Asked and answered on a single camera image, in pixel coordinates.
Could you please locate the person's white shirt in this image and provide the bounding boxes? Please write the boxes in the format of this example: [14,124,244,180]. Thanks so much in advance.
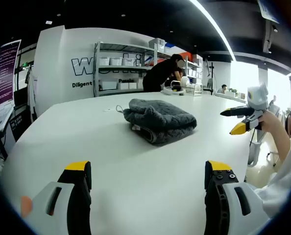
[245,132,291,218]

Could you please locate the white monitor desk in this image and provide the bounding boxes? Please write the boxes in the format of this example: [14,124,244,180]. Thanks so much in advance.
[0,104,16,140]

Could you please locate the black printed cabinet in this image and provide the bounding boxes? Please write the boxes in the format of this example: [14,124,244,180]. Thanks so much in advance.
[9,114,26,141]

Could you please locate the hanging white coat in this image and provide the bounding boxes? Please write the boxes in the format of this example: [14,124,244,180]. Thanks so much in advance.
[25,70,38,120]

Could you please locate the computer monitor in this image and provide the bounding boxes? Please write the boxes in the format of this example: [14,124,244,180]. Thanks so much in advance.
[0,39,22,110]

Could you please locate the wire dish rack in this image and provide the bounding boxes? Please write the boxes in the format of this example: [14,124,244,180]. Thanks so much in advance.
[184,82,203,96]

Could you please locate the grey plush towel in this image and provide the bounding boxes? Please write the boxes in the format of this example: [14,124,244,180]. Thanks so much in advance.
[116,98,197,147]

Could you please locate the black tripod stand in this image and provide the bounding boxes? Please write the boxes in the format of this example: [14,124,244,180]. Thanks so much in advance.
[208,62,216,96]

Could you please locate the person's left hand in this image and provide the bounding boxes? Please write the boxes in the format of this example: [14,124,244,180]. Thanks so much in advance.
[21,195,33,218]

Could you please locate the rows of white storage boxes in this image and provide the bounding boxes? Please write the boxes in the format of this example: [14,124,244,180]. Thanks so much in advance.
[98,38,202,90]

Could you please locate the hanging blue white sign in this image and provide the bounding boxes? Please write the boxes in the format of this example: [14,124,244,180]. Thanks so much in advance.
[257,0,281,24]

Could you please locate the ceiling light strip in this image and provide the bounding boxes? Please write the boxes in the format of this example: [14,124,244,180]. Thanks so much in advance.
[189,0,236,61]

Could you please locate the grey metal shelf rack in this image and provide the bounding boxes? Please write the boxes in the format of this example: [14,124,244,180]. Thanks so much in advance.
[93,38,204,97]

